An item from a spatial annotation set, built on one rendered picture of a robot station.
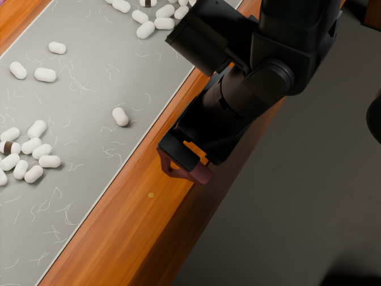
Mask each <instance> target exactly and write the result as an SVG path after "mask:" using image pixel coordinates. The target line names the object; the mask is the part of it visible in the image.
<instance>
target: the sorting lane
mask: <svg viewBox="0 0 381 286"><path fill-rule="evenodd" d="M123 1H126V2H128V3H129V4H130V10H129V11H128V12H126V13H124V12H121V11H120V10H118V9H115V8H114V7H113V6H112V3H111V4H110V3H107V2H106V1H105V0H52V1H51V2H50V3H49V4H48V5H47V7H46V8H45V9H43V11H42V12H41V13H40V14H39V15H38V16H37V17H36V18H35V19H34V21H33V22H32V23H31V24H30V25H29V26H28V27H27V28H26V29H25V30H24V31H23V32H22V34H21V35H20V36H19V37H18V38H17V39H16V40H15V41H14V42H13V43H12V44H11V45H10V46H9V48H8V49H7V50H6V51H5V52H4V53H3V55H1V57H0V143H1V142H2V141H1V134H2V133H3V132H5V131H7V130H8V129H10V128H13V127H14V128H18V130H19V132H20V134H19V137H17V138H16V139H14V140H12V142H16V143H18V144H19V145H20V147H21V148H22V145H23V144H24V143H25V142H27V141H29V140H30V139H31V138H29V137H28V130H29V129H30V127H31V126H32V125H33V124H34V123H35V121H37V120H42V121H44V122H45V124H46V129H45V131H43V133H42V134H41V135H40V137H39V139H40V140H41V145H44V144H49V145H50V146H51V147H52V152H51V153H50V154H49V155H56V156H58V157H59V158H60V160H61V163H60V165H59V166H58V167H42V168H43V174H42V176H40V177H39V178H37V179H36V180H35V181H34V182H33V183H28V182H26V180H25V178H23V179H16V178H15V177H14V170H15V167H16V166H14V167H13V168H12V169H10V170H9V171H4V170H3V172H4V173H5V174H6V176H7V183H6V184H5V185H3V186H0V286H39V284H40V283H41V281H42V280H43V278H44V277H45V276H46V274H47V273H48V272H49V270H50V269H51V268H52V266H53V265H54V264H55V262H56V260H57V259H58V258H59V256H60V255H61V254H62V252H63V251H64V249H65V248H66V246H67V245H68V244H69V242H70V241H71V240H72V239H73V237H74V236H75V234H76V233H77V231H78V230H79V229H80V227H81V226H82V225H83V223H84V222H85V220H86V219H87V217H88V216H89V215H90V213H91V212H92V211H93V209H94V208H95V207H96V205H97V204H98V202H99V201H100V199H101V198H102V197H103V195H104V194H105V193H106V191H107V190H108V189H109V187H110V186H111V184H112V183H113V181H114V180H115V179H116V177H117V176H118V174H119V173H120V172H121V170H122V169H123V168H124V166H125V165H126V163H127V162H128V160H129V159H130V158H131V156H132V155H133V154H134V152H135V151H136V150H137V148H138V147H139V145H140V144H141V142H142V141H143V140H144V138H145V137H146V136H147V134H148V133H149V131H150V130H151V129H152V127H153V126H154V124H155V123H156V122H157V120H158V119H159V118H160V116H161V115H162V113H163V112H164V110H165V109H166V108H167V106H168V105H169V104H170V102H171V101H172V99H173V98H174V97H175V95H176V94H177V92H178V91H179V90H180V89H181V87H182V85H183V84H184V83H185V81H186V80H187V79H188V77H189V76H190V75H191V73H192V71H194V69H195V66H194V65H193V64H191V63H190V62H189V61H188V60H187V59H186V58H184V57H183V56H182V55H181V54H180V53H179V52H177V51H176V50H175V49H173V47H171V46H170V45H169V44H168V43H166V42H165V39H166V38H167V35H169V34H170V33H171V32H172V31H173V29H174V28H172V29H170V30H159V29H157V28H156V27H155V30H154V31H153V32H152V33H151V34H150V35H149V36H148V37H147V38H145V39H141V38H139V37H138V36H137V29H138V28H139V27H140V26H141V25H143V24H141V23H140V22H138V21H136V20H134V19H133V17H132V13H133V12H134V11H135V10H139V11H141V12H142V13H144V14H146V15H147V16H148V18H149V20H148V21H151V22H153V23H154V22H155V20H156V19H157V17H156V12H157V11H158V10H159V9H161V8H162V7H164V6H165V5H173V7H174V8H175V11H176V10H177V9H178V8H179V7H180V6H181V5H180V4H179V0H178V1H177V2H176V3H170V2H169V1H168V0H157V3H156V5H155V6H153V7H144V6H141V5H140V2H139V0H123ZM51 42H57V43H60V44H64V45H65V47H66V52H65V53H63V54H58V53H54V52H51V51H50V50H49V44H50V43H51ZM13 62H18V63H20V64H21V65H22V67H24V68H25V70H26V71H27V75H26V77H25V78H23V79H19V78H17V77H16V76H15V75H14V74H13V73H12V72H11V70H10V65H11V64H12V63H13ZM37 68H46V69H52V70H54V71H55V72H56V75H57V76H56V79H55V80H54V81H53V82H45V81H40V80H38V79H36V78H35V75H34V72H35V70H36V69H37ZM117 107H120V108H122V109H123V110H124V112H125V114H126V116H127V117H128V119H129V121H128V123H127V125H125V126H119V125H118V124H117V122H116V120H115V118H114V117H113V115H112V112H113V110H114V109H115V108H117ZM18 156H19V158H20V161H21V160H24V161H26V162H27V163H28V169H27V172H28V171H30V169H31V168H33V167H34V166H36V165H39V166H40V164H39V159H34V157H33V156H32V153H31V154H24V153H23V152H22V149H21V151H20V153H19V154H18ZM27 172H26V173H27Z"/></svg>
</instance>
